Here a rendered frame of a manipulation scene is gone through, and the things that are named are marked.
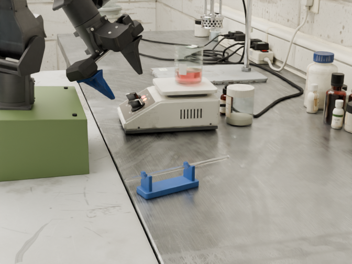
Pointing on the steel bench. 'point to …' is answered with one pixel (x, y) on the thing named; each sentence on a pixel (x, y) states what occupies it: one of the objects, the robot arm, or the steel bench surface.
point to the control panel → (125, 108)
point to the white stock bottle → (320, 75)
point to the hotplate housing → (175, 113)
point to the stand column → (248, 37)
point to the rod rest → (179, 183)
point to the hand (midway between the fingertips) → (118, 72)
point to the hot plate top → (167, 84)
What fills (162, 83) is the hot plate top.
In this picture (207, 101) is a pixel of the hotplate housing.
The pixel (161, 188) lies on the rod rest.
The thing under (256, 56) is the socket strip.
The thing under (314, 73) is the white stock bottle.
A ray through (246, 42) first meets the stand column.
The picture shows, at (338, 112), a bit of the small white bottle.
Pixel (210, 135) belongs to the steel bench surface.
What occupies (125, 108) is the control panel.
